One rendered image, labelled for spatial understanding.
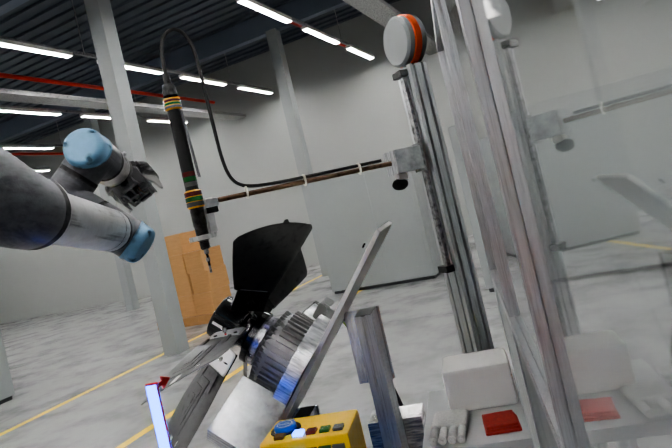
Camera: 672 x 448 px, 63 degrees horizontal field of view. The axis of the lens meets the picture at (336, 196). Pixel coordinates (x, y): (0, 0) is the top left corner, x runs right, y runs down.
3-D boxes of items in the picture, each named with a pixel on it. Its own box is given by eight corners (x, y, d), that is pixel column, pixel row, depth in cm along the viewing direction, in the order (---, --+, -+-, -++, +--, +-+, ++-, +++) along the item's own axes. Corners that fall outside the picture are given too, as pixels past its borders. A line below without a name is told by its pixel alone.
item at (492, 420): (516, 416, 129) (514, 407, 129) (522, 431, 122) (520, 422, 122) (482, 421, 131) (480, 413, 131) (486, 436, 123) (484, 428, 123)
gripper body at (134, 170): (131, 212, 124) (111, 199, 113) (110, 184, 126) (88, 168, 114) (159, 191, 126) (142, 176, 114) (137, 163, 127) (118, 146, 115)
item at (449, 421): (469, 415, 136) (467, 406, 136) (466, 444, 121) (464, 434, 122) (435, 419, 138) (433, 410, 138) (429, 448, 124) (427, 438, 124)
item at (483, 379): (512, 381, 151) (503, 342, 151) (519, 405, 135) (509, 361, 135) (451, 390, 154) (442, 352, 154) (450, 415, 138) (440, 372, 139)
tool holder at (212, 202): (222, 235, 144) (213, 198, 145) (227, 234, 138) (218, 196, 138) (188, 243, 141) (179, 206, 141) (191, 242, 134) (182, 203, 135)
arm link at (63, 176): (69, 241, 97) (105, 189, 100) (15, 209, 98) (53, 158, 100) (85, 247, 105) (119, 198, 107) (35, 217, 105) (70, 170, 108)
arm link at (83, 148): (48, 155, 99) (76, 116, 101) (75, 172, 109) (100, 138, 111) (84, 176, 98) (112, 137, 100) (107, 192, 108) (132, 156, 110)
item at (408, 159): (417, 172, 169) (410, 145, 169) (429, 169, 162) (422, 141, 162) (388, 179, 165) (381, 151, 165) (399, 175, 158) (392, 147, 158)
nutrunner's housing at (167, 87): (212, 247, 141) (172, 75, 142) (214, 247, 138) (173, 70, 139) (197, 251, 140) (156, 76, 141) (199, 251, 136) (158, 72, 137)
